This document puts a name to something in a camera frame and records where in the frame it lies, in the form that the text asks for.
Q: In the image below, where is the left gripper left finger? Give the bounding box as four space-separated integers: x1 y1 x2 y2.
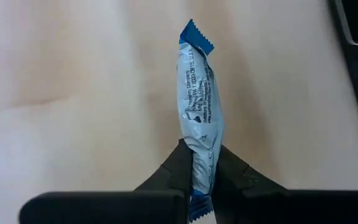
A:
19 139 194 224

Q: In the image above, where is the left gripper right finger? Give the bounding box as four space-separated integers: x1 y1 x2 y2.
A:
211 146 358 224

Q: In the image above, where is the blue white candy bar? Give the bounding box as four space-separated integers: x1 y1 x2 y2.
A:
176 18 225 223

